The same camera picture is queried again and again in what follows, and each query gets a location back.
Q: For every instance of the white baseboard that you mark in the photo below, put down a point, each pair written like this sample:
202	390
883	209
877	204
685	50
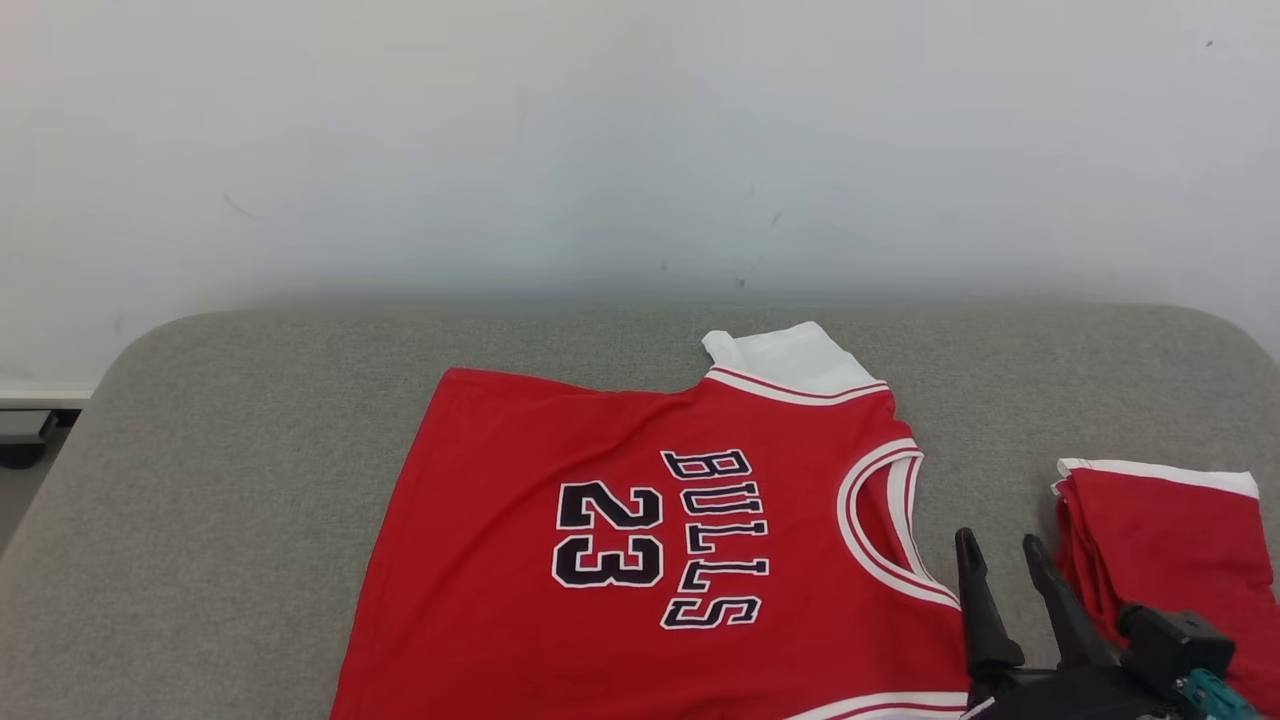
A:
45	398

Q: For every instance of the red white basketball shorts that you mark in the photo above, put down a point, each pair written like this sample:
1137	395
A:
1170	550

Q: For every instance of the red white basketball jersey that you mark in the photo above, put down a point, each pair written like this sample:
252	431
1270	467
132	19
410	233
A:
500	620

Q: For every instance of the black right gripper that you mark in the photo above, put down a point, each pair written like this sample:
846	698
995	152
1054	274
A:
1080	698

